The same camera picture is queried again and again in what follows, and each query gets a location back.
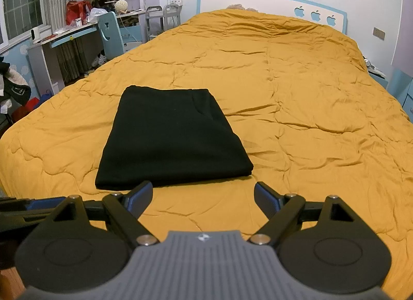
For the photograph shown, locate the white and blue wardrobe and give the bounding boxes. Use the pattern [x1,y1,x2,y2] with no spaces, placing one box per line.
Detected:
[389,0,413,110]

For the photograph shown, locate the white and blue desk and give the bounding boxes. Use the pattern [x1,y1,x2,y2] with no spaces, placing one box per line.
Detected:
[26,10,147,94]

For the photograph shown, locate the blue nightstand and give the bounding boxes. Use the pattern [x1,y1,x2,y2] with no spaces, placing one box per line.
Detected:
[363,56,389,89]

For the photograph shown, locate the red floor items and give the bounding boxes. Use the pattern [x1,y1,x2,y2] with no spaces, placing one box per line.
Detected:
[13,93,52,123]

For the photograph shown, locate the window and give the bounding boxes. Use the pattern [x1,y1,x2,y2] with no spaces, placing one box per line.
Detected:
[2,0,44,42]

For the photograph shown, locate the red bag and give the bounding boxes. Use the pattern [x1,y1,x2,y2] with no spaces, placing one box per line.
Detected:
[66,1,92,26]

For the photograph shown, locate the white plastic bag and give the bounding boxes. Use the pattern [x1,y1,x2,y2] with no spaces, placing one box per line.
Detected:
[88,8,107,23]

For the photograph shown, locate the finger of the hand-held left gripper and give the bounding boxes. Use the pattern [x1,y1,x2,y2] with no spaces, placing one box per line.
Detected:
[0,213,54,242]
[0,196,67,215]

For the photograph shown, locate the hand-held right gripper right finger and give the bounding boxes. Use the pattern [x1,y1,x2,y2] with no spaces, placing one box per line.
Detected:
[250,182,357,245]

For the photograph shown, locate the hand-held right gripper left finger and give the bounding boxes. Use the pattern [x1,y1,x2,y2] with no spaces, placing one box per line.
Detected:
[52,181,158,245]

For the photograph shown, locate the dark jacket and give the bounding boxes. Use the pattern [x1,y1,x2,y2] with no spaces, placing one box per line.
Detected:
[0,56,32,113]

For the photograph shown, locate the grey rolling cart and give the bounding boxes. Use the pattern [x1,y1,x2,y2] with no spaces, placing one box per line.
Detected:
[145,5,181,41]

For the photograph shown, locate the blue chair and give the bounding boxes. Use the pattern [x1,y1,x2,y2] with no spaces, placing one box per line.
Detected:
[98,12,125,60]

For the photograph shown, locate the beige plush toy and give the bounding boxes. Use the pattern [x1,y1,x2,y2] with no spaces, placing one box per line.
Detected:
[226,4,259,12]

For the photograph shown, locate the black long-sleeve sweater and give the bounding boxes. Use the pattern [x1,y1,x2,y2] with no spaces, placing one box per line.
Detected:
[95,85,254,191]

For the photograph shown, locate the white and blue headboard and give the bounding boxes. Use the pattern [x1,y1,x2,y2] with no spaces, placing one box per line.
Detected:
[196,0,348,34]

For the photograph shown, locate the yellow quilt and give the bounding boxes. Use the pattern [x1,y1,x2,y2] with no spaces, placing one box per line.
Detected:
[0,9,413,297]

